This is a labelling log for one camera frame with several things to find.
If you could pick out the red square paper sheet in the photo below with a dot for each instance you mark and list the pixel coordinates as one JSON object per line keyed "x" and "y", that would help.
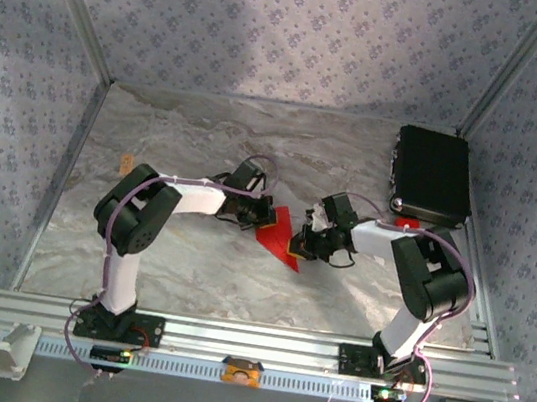
{"x": 278, "y": 235}

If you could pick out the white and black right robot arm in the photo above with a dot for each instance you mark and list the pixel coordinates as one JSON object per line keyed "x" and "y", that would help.
{"x": 403, "y": 332}

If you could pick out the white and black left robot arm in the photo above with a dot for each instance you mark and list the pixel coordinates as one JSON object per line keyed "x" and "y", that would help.
{"x": 198, "y": 198}

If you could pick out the small red block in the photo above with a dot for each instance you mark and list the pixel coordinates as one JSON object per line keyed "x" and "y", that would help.
{"x": 407, "y": 223}

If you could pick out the black hard case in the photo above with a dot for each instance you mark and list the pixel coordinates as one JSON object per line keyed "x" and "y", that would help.
{"x": 429, "y": 174}

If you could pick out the small tan block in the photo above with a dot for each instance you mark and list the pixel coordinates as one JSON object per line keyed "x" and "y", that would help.
{"x": 126, "y": 164}

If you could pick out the orange cartoon figure sticker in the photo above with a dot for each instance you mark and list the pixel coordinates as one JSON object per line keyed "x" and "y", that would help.
{"x": 242, "y": 373}

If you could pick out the black right controller board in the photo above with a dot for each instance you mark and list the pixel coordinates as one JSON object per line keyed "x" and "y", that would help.
{"x": 385, "y": 400}

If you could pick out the black controller board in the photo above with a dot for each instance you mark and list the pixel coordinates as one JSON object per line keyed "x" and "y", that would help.
{"x": 106, "y": 354}
{"x": 385, "y": 400}

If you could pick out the black left controller board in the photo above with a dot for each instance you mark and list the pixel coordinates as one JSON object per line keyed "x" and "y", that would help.
{"x": 106, "y": 354}

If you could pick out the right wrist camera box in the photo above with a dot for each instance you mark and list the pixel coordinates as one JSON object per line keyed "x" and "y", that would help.
{"x": 340, "y": 209}

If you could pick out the aluminium mounting rail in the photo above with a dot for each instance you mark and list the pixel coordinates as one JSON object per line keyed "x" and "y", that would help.
{"x": 253, "y": 340}

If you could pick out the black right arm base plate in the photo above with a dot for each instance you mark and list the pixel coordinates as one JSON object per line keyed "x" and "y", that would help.
{"x": 351, "y": 360}

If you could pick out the aluminium side rail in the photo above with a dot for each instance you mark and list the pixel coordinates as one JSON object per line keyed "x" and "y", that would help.
{"x": 61, "y": 180}
{"x": 474, "y": 254}

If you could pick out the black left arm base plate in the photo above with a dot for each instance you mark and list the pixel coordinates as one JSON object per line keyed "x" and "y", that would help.
{"x": 153, "y": 330}

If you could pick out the aluminium frame post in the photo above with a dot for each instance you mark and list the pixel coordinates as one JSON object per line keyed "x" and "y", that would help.
{"x": 511, "y": 70}
{"x": 79, "y": 6}

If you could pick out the white plastic bracket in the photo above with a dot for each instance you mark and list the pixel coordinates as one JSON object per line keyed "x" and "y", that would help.
{"x": 6, "y": 349}

